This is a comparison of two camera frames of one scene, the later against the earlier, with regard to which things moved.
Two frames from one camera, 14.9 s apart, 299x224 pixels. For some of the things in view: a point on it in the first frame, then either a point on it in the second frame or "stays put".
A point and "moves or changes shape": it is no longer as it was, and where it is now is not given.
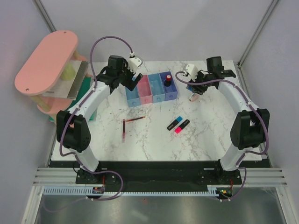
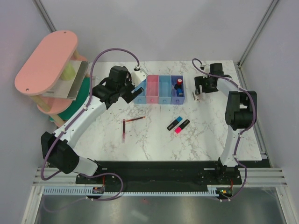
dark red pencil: x=134 y=119 stays put
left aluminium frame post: x=44 y=13 stays put
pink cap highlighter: x=182 y=126 stays put
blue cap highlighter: x=176 y=121 stays put
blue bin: x=156 y=88 → x=165 y=89
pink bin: x=145 y=90 moves or changes shape
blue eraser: x=189 y=88 → x=179 y=92
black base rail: x=117 y=175 stays put
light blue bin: x=133 y=96 moves or changes shape
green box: x=86 y=84 stays put
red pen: x=124 y=131 stays put
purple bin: x=170 y=92 → x=175 y=99
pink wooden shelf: x=52 y=78 stays put
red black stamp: x=167 y=82 → x=179 y=84
